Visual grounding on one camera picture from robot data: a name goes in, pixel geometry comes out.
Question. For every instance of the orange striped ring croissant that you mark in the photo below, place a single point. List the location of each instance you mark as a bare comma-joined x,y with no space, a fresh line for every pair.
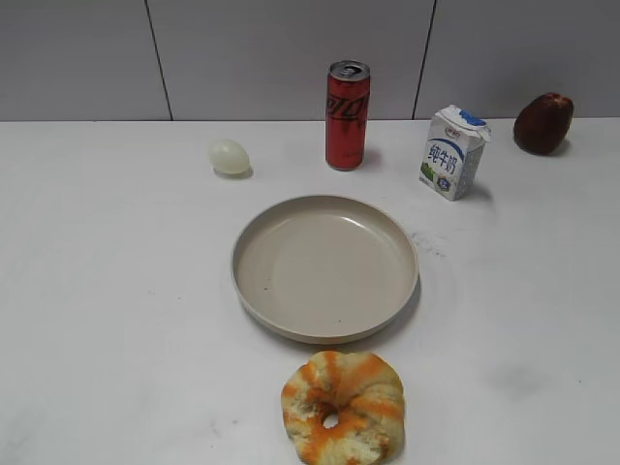
344,409

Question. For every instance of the beige round plate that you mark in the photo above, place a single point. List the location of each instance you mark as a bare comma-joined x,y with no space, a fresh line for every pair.
324,269

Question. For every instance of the white egg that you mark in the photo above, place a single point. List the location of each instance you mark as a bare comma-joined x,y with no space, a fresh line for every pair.
228,157

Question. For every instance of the red soda can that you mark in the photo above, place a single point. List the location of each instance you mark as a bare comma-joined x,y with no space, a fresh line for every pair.
346,113

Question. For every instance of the white blue milk carton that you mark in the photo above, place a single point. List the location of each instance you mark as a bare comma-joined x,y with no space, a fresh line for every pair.
453,150

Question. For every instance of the dark red wax apple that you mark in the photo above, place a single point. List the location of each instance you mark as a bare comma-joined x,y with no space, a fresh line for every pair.
542,126

